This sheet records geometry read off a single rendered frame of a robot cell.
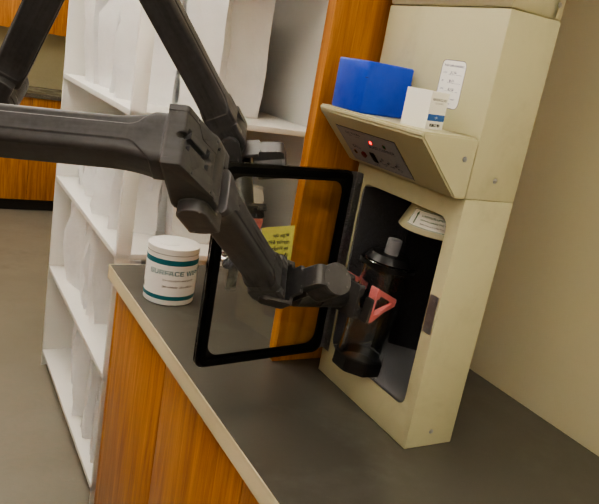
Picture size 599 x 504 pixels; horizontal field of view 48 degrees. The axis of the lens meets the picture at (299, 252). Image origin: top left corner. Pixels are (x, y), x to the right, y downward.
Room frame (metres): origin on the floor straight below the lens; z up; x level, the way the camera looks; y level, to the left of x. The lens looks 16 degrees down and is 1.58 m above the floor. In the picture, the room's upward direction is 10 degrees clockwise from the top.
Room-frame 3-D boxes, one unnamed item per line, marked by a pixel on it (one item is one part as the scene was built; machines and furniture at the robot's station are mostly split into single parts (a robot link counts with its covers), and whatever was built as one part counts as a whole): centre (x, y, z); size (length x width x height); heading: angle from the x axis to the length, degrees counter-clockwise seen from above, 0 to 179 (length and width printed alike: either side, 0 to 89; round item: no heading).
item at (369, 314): (1.20, -0.15, 1.18); 0.09 x 0.07 x 0.07; 125
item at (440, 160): (1.21, -0.12, 1.46); 0.32 x 0.11 x 0.10; 31
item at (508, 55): (1.30, -0.28, 1.33); 0.32 x 0.25 x 0.77; 31
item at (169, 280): (1.64, 0.31, 1.02); 0.13 x 0.13 x 0.15
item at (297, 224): (1.27, 0.04, 1.19); 0.30 x 0.01 x 0.40; 128
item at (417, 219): (1.27, -0.27, 1.34); 0.18 x 0.18 x 0.05
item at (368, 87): (1.28, -0.08, 1.56); 0.10 x 0.10 x 0.09; 31
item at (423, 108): (1.14, -0.16, 1.54); 0.05 x 0.05 x 0.06; 47
